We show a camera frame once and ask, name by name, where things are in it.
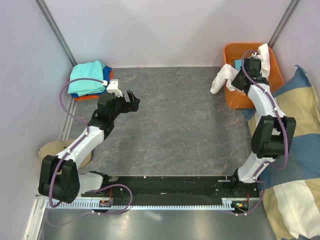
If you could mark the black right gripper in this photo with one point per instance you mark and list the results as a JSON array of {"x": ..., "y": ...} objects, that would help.
[{"x": 235, "y": 83}]

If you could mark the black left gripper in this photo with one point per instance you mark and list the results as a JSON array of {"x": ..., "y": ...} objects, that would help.
[{"x": 132, "y": 106}]

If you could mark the white printed t shirt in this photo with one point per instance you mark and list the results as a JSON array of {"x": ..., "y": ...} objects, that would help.
[{"x": 227, "y": 72}]

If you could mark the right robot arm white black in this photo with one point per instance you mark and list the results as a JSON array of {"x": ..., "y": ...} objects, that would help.
[{"x": 274, "y": 132}]

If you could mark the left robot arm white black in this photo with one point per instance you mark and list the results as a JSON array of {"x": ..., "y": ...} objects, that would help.
[{"x": 59, "y": 177}]

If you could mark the crumpled teal t shirt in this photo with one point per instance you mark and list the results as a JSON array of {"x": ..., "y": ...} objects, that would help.
[{"x": 237, "y": 64}]

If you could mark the folded orange t shirt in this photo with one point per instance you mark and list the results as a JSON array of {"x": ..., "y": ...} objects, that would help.
[{"x": 87, "y": 97}]

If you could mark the orange plastic basket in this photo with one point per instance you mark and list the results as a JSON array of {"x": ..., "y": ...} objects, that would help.
[{"x": 275, "y": 75}]

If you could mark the folded blue t shirt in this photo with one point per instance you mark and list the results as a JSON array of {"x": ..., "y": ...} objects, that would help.
[{"x": 107, "y": 73}]

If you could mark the folded mint green t shirt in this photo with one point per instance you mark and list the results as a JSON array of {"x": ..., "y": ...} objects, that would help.
[{"x": 89, "y": 70}]

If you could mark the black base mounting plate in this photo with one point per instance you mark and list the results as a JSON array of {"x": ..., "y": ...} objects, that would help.
[{"x": 174, "y": 190}]

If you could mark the blue beige checked pillow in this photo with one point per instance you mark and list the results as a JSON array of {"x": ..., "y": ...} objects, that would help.
[{"x": 292, "y": 195}]

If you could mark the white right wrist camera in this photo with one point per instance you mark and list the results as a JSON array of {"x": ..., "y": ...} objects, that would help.
[{"x": 255, "y": 55}]

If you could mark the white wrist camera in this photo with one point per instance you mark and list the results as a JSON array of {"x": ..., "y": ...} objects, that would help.
[
  {"x": 255, "y": 55},
  {"x": 113, "y": 88}
]

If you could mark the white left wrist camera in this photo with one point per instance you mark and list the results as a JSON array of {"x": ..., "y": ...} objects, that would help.
[{"x": 113, "y": 88}]

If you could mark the right aluminium corner post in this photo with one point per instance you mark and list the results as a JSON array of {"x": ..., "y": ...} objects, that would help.
[{"x": 290, "y": 9}]

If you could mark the aluminium corner post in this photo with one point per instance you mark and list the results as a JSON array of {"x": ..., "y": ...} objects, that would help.
[
  {"x": 46, "y": 13},
  {"x": 290, "y": 9}
]

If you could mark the left aluminium corner post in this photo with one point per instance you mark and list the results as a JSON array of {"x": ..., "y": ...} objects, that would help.
[{"x": 46, "y": 13}]

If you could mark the slotted white cable duct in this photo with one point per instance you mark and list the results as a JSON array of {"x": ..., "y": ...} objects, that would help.
[{"x": 95, "y": 204}]

